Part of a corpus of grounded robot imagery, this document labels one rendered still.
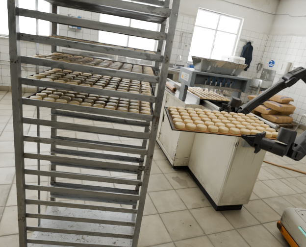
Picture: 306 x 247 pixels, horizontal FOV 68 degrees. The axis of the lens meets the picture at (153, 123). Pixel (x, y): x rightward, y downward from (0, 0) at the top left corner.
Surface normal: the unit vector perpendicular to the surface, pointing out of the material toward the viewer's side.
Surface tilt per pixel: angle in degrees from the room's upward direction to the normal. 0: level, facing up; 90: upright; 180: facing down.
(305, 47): 90
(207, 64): 115
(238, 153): 90
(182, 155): 90
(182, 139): 90
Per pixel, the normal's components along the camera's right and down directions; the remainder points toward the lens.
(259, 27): 0.35, 0.36
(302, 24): -0.92, -0.02
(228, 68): 0.17, 0.72
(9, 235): 0.15, -0.93
